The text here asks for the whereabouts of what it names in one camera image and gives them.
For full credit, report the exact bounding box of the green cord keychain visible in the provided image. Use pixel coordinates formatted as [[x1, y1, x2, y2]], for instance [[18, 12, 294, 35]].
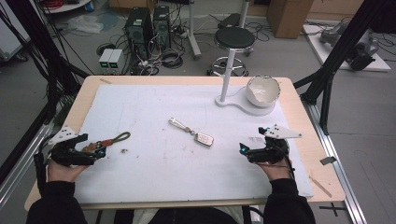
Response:
[[81, 131, 132, 153]]

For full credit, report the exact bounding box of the white bowl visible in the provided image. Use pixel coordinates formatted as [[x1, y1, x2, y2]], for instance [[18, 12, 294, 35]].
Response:
[[245, 74, 282, 109]]

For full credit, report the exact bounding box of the black frame strut with cables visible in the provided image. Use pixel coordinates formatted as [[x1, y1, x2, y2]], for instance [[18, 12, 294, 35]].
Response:
[[0, 0, 92, 185]]

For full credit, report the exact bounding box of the white mat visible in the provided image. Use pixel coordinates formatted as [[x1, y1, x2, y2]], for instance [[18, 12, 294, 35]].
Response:
[[74, 83, 315, 204]]

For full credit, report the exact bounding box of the grey tape piece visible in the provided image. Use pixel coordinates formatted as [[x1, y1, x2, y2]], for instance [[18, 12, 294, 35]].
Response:
[[319, 156, 338, 166]]

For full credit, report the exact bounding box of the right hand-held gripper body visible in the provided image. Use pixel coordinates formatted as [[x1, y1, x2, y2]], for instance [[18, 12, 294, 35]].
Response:
[[248, 123, 303, 165]]

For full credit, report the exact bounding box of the clear plastic bag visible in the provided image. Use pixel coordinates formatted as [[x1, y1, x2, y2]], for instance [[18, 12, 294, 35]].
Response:
[[66, 13, 106, 35]]

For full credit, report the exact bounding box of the wooden table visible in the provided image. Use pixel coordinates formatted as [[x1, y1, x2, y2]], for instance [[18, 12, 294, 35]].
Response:
[[23, 75, 347, 213]]

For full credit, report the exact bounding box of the black stool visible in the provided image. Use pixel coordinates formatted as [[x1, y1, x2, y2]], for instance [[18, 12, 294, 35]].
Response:
[[206, 26, 257, 77]]

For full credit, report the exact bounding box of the coiled black cable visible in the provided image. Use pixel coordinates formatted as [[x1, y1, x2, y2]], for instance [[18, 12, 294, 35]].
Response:
[[160, 49, 185, 69]]

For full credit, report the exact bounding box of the slim black computer tower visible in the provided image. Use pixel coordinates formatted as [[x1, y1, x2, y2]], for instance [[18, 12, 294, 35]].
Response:
[[152, 5, 172, 50]]

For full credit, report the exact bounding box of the silver car key with strap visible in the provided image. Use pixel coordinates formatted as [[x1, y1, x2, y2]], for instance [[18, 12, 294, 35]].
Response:
[[167, 117, 216, 148]]

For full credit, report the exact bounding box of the thin wooden stick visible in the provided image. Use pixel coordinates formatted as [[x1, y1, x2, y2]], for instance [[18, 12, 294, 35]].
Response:
[[308, 175, 333, 199]]

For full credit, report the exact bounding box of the person's right hand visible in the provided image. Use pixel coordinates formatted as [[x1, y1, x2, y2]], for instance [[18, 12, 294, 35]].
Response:
[[256, 157, 295, 182]]

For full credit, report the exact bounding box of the aluminium rail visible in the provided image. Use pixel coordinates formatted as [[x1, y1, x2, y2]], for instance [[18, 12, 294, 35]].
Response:
[[301, 101, 368, 224], [0, 122, 55, 209]]

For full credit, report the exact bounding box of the person's left hand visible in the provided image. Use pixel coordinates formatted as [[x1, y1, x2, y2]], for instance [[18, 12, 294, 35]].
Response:
[[46, 161, 90, 184]]

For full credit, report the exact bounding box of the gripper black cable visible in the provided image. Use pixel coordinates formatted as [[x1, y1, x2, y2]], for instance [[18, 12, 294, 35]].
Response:
[[278, 144, 296, 181], [33, 151, 49, 195]]

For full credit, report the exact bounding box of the cardboard box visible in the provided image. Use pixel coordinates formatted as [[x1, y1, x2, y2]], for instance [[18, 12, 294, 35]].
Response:
[[266, 0, 315, 40]]

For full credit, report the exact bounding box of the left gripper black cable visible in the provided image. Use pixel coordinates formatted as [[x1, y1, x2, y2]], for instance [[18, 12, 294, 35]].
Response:
[[33, 151, 49, 195]]

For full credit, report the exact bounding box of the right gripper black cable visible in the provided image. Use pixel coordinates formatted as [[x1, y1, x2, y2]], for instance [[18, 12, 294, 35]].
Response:
[[278, 144, 296, 181]]

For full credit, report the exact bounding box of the person's lap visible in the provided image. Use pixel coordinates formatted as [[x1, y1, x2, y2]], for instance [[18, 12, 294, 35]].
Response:
[[113, 206, 250, 224]]

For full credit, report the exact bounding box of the grey power supply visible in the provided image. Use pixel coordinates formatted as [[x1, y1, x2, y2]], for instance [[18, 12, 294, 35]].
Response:
[[107, 49, 124, 75], [98, 48, 115, 75]]

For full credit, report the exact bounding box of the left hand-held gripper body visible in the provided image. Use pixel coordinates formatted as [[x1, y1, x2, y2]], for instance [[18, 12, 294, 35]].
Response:
[[46, 125, 96, 167]]

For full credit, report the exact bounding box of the black flat pedal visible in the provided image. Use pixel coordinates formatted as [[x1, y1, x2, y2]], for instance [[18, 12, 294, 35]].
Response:
[[218, 12, 241, 30]]

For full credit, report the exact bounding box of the round white table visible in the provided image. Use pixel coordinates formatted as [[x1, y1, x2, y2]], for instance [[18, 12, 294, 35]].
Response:
[[40, 0, 92, 14]]

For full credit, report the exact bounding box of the grey metal stand leg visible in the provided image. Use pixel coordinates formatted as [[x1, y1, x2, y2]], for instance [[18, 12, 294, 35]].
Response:
[[188, 0, 203, 60]]

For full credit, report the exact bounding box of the grey machine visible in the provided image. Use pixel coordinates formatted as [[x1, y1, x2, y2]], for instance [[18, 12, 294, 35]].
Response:
[[318, 21, 381, 72]]

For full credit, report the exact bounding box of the white floor board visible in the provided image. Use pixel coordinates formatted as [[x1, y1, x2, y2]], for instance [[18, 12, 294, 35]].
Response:
[[302, 23, 391, 73]]

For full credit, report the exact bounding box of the large black computer tower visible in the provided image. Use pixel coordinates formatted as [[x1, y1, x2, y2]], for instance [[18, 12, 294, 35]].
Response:
[[124, 7, 154, 60]]

